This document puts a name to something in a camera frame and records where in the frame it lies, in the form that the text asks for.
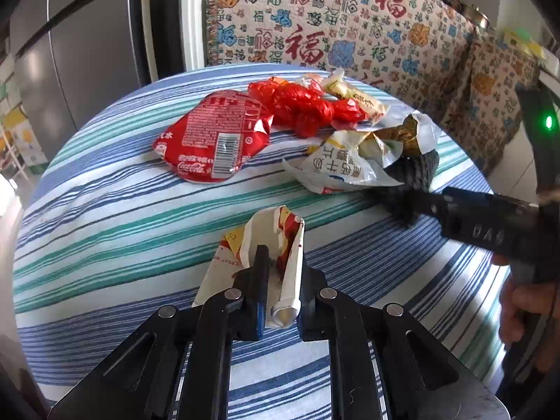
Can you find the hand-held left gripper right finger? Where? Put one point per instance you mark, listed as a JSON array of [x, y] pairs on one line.
[[311, 315]]

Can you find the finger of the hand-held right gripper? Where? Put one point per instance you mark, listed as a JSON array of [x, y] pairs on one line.
[[411, 205]]

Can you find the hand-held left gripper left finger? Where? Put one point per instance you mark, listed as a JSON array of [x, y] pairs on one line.
[[260, 315]]

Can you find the white paper wrapper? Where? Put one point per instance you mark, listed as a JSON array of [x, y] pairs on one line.
[[262, 232]]

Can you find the white foil-lined chip bag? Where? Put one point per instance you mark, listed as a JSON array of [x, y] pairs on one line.
[[332, 166]]

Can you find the red plastic bag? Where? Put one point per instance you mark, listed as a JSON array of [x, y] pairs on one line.
[[302, 105]]

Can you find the person's right hand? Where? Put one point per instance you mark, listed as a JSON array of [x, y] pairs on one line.
[[520, 310]]

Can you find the cream snack wrapper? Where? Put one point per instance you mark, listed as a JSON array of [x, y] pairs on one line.
[[350, 96]]

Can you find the striped tablecloth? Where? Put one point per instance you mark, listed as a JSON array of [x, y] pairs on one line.
[[131, 236]]

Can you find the flattened red soda label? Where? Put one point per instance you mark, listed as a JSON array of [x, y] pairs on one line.
[[210, 131]]

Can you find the brass bowl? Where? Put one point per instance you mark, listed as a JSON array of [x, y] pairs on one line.
[[474, 15]]

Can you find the shelf with colourful items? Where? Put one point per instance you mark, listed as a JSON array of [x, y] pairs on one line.
[[17, 131]]

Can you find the grey refrigerator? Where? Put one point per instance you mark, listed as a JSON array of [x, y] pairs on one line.
[[87, 52]]

